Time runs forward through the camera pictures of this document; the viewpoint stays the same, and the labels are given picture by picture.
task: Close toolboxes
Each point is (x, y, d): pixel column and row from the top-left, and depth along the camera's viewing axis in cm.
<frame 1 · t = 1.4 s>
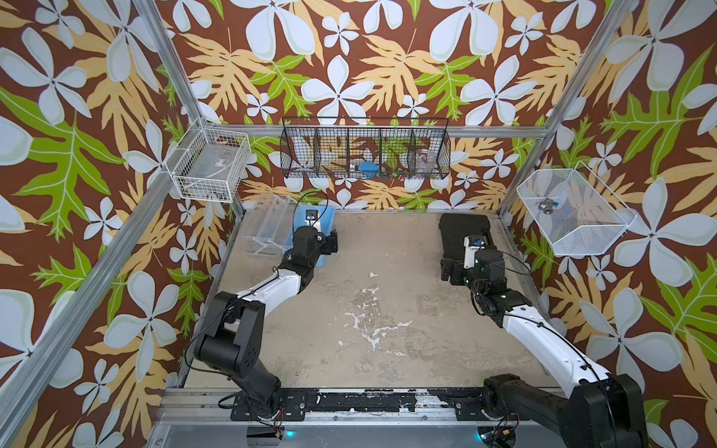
left hand: (323, 226, 91), fingers open
right hand: (453, 259, 85), fingers open
blue clear plastic toolbox: (264, 225, 103), point 12 cm above the table
black plastic tool case: (455, 227, 116), point 2 cm above the table
small metal item in basket: (547, 205, 88), point 27 cm above the table

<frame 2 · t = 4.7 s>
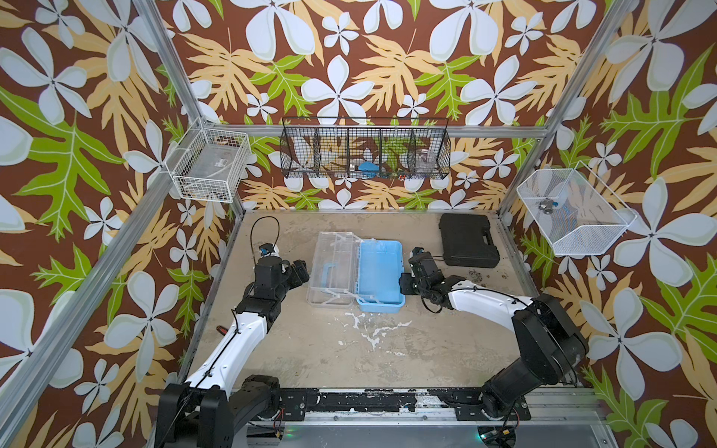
left hand: (296, 263, 85), fingers open
right hand: (402, 279, 93), fingers open
blue clear plastic toolbox: (349, 267, 99), point 5 cm above the table
the other named things where they were.

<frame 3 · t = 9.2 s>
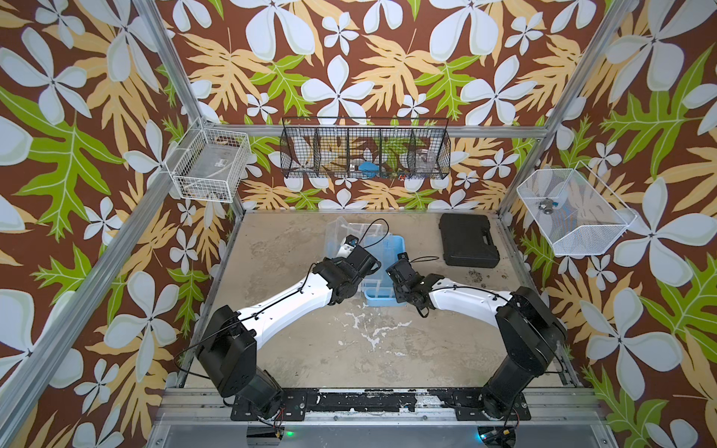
left hand: (335, 264, 83), fingers closed
right hand: (402, 285, 94), fingers closed
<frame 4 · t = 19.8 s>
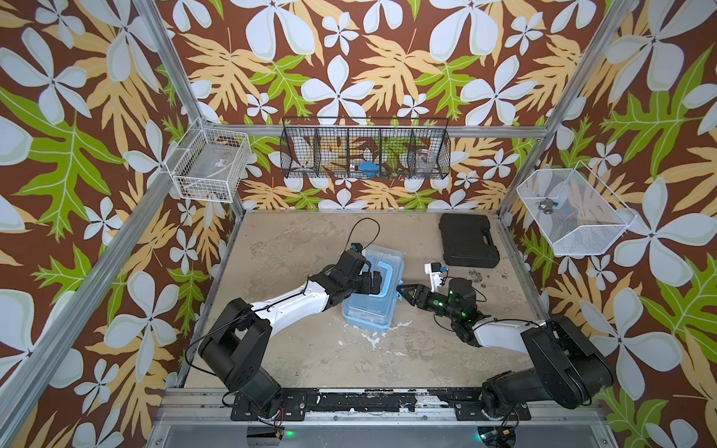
left hand: (371, 276, 88), fingers open
right hand: (399, 290, 85), fingers open
blue clear plastic toolbox: (375, 312, 81), point 12 cm above the table
the other named things where they were.

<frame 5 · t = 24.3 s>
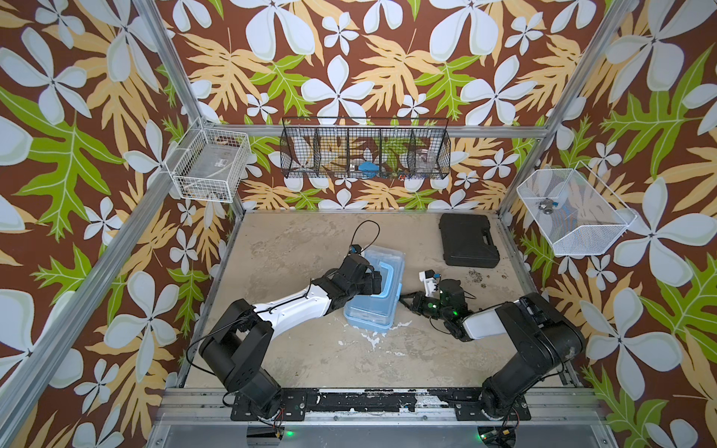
left hand: (373, 276, 88), fingers open
right hand: (396, 298, 90), fingers closed
the named things where they were.

